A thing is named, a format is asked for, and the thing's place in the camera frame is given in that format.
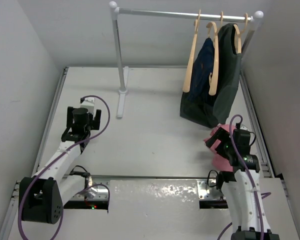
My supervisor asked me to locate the pink t shirt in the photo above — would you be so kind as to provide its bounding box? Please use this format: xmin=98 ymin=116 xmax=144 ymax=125
xmin=203 ymin=124 xmax=236 ymax=172

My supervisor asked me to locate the beige plastic hanger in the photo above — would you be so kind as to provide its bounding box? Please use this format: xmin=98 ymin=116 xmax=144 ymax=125
xmin=182 ymin=9 xmax=201 ymax=93

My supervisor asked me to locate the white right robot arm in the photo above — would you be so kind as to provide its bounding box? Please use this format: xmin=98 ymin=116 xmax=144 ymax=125
xmin=205 ymin=127 xmax=280 ymax=240

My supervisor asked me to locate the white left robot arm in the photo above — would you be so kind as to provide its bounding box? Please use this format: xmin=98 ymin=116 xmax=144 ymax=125
xmin=18 ymin=106 xmax=102 ymax=224

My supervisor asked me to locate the dark grey t shirt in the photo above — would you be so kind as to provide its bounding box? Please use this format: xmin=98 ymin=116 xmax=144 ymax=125
xmin=179 ymin=23 xmax=242 ymax=128

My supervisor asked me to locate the navy blue shirt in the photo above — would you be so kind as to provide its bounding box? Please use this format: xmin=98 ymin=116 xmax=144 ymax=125
xmin=188 ymin=37 xmax=215 ymax=104

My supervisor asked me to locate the beige hanger with navy shirt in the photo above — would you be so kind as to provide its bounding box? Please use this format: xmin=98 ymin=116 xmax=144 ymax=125
xmin=206 ymin=21 xmax=219 ymax=96

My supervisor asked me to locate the beige hanger with grey shirt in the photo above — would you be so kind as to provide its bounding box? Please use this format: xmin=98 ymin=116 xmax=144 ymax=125
xmin=233 ymin=13 xmax=248 ymax=54

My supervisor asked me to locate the white clothes rack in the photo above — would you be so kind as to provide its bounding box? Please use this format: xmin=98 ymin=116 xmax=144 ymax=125
xmin=109 ymin=1 xmax=264 ymax=119

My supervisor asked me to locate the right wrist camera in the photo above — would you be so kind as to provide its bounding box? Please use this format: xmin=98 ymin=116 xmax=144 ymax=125
xmin=235 ymin=121 xmax=250 ymax=132

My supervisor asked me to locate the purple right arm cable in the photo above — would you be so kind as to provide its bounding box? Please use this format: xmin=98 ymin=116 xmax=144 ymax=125
xmin=216 ymin=114 xmax=272 ymax=240

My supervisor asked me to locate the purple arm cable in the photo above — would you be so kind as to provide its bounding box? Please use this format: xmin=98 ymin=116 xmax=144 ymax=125
xmin=17 ymin=94 xmax=111 ymax=240
xmin=216 ymin=114 xmax=272 ymax=240

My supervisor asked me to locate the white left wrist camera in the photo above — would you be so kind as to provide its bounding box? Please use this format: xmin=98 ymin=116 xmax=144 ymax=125
xmin=80 ymin=97 xmax=95 ymax=115

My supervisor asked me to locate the black right base cable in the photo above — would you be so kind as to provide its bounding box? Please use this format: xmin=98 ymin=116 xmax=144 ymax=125
xmin=206 ymin=169 xmax=222 ymax=192

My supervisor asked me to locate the black base cable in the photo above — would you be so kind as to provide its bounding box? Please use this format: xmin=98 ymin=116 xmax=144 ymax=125
xmin=69 ymin=165 xmax=91 ymax=180
xmin=206 ymin=169 xmax=222 ymax=192

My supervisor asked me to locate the black left base cable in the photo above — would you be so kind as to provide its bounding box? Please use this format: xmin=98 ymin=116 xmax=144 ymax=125
xmin=69 ymin=165 xmax=91 ymax=180

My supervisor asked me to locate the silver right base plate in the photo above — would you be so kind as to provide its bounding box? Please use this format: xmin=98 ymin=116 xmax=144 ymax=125
xmin=197 ymin=178 xmax=225 ymax=201

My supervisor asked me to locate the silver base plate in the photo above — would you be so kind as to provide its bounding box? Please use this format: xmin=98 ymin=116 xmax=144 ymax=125
xmin=197 ymin=178 xmax=225 ymax=201
xmin=59 ymin=175 xmax=111 ymax=205

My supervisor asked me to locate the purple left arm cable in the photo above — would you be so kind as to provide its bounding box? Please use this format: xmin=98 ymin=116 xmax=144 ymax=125
xmin=17 ymin=94 xmax=111 ymax=240

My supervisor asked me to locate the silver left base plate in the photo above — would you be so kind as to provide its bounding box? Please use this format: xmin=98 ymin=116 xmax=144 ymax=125
xmin=59 ymin=175 xmax=111 ymax=205

